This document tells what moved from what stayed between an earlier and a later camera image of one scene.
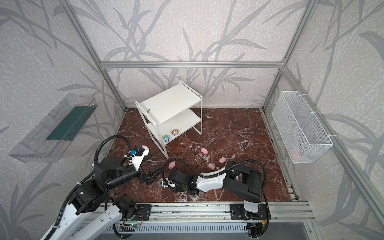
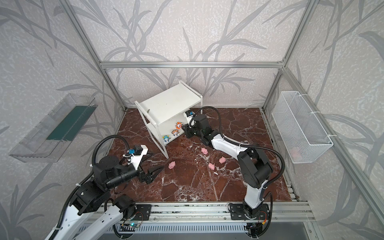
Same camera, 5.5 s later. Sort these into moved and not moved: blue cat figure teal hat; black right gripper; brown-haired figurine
Moved: black right gripper
Not moved: blue cat figure teal hat; brown-haired figurine
